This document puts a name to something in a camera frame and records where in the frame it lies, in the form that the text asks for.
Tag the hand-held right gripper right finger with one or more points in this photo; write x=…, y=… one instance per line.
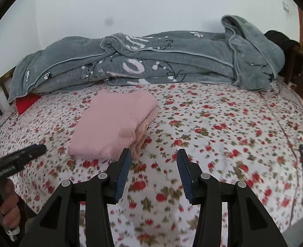
x=183, y=175

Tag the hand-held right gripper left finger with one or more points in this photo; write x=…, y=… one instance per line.
x=122, y=175

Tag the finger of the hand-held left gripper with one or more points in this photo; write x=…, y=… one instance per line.
x=30, y=151

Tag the pink knit sweater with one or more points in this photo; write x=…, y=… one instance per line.
x=115, y=123

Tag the person's left hand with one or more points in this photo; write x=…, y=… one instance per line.
x=10, y=205

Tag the red pillow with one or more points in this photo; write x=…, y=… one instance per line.
x=26, y=104

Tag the floral bed sheet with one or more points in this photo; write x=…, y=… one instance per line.
x=218, y=139

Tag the grey printed blanket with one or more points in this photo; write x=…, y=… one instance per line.
x=167, y=56

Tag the wooden bed footboard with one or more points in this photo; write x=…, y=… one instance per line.
x=300, y=64

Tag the black cloth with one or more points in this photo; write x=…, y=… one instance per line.
x=277, y=40

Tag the white wall switch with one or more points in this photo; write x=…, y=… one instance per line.
x=286, y=6

